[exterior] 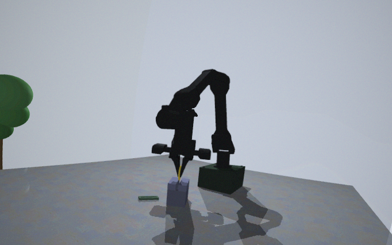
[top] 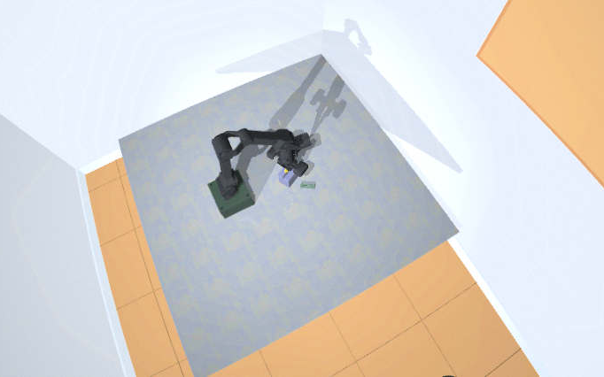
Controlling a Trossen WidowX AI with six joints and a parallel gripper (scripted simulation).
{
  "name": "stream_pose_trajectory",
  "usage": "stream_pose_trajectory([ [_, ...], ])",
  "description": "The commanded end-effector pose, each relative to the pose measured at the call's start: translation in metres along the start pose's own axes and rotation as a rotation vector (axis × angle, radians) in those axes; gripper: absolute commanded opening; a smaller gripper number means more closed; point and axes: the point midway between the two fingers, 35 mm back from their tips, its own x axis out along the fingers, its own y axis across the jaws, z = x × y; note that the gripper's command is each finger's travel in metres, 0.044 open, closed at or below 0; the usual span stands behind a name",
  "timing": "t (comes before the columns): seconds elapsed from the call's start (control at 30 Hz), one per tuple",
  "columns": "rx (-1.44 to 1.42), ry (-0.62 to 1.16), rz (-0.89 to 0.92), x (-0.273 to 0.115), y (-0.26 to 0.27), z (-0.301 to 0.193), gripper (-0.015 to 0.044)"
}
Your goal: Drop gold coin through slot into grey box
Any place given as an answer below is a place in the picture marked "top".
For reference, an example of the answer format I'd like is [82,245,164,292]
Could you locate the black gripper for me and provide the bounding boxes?
[267,146,308,177]

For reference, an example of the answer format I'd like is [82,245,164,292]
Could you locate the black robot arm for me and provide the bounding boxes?
[212,128,312,201]

